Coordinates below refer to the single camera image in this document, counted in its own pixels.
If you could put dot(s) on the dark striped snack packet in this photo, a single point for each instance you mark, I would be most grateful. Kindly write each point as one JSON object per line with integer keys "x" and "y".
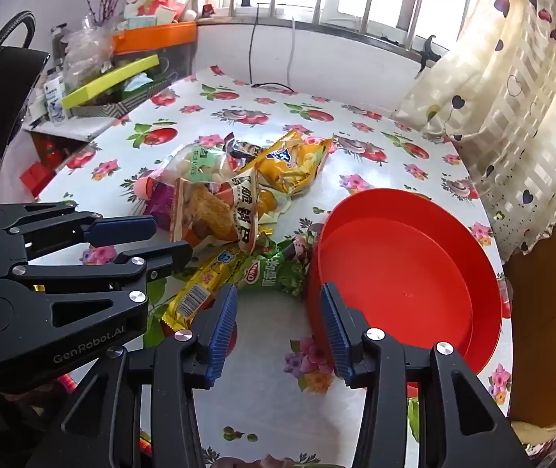
{"x": 239, "y": 148}

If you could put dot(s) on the red plastic basin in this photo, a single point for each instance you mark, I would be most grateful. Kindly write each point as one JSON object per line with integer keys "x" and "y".
{"x": 395, "y": 273}

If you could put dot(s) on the clear plastic bag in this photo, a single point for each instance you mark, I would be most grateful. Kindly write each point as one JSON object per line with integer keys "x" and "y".
{"x": 88, "y": 56}

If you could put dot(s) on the wooden wardrobe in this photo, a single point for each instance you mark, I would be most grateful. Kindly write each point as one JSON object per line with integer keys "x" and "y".
{"x": 551, "y": 326}

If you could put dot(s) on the yellow snack bag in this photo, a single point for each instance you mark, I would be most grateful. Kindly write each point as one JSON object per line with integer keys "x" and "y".
{"x": 287, "y": 161}

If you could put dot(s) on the orange cracker packet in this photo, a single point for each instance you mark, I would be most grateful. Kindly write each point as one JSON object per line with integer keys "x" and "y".
{"x": 210, "y": 212}

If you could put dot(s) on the person's left forearm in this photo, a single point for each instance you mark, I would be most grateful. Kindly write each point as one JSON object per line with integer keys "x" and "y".
{"x": 0, "y": 429}

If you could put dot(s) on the red box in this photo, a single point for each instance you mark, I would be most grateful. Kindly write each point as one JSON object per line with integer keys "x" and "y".
{"x": 37, "y": 176}

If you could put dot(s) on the white shelf board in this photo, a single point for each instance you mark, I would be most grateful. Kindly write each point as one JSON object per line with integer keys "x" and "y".
{"x": 73, "y": 129}

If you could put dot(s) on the cream heart-print curtain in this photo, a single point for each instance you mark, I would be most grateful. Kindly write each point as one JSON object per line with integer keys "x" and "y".
{"x": 517, "y": 107}

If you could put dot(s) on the white blue-label bottle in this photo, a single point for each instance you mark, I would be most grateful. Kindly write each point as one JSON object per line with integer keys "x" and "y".
{"x": 55, "y": 100}

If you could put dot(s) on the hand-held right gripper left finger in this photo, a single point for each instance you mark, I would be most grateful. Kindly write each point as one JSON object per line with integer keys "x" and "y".
{"x": 222, "y": 336}

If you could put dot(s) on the orange box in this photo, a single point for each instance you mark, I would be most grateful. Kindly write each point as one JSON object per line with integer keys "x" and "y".
{"x": 156, "y": 38}

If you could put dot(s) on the dark bottle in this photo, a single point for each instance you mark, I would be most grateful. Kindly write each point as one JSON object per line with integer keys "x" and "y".
{"x": 58, "y": 44}

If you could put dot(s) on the black patterned tray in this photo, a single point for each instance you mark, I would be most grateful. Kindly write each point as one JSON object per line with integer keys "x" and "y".
{"x": 127, "y": 102}

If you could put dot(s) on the yellow-green flat box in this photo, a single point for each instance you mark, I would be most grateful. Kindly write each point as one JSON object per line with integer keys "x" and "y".
{"x": 107, "y": 83}

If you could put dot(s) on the green snack packet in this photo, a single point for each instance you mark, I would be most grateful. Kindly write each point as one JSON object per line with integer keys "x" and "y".
{"x": 270, "y": 273}

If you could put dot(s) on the floral tablecloth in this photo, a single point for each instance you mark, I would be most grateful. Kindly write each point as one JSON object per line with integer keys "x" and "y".
{"x": 307, "y": 124}

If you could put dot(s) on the purple snack packet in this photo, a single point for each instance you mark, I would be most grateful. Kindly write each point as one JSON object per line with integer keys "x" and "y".
{"x": 158, "y": 204}

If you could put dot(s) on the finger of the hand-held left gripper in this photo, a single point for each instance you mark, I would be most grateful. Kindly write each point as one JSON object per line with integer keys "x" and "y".
{"x": 161, "y": 261}
{"x": 122, "y": 228}

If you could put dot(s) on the yellow candy bar packet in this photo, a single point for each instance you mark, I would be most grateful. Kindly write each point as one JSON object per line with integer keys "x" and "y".
{"x": 200, "y": 292}

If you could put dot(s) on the small red sill object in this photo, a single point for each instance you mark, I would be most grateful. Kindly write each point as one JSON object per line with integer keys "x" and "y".
{"x": 209, "y": 10}

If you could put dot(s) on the black window hook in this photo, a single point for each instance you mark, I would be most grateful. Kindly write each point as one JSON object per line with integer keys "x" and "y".
{"x": 426, "y": 53}

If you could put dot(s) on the clear green-label rice cracker bag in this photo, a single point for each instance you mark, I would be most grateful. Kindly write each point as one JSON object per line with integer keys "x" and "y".
{"x": 200, "y": 165}

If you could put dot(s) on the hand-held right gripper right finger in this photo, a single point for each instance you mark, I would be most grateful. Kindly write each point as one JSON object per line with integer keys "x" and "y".
{"x": 334, "y": 331}

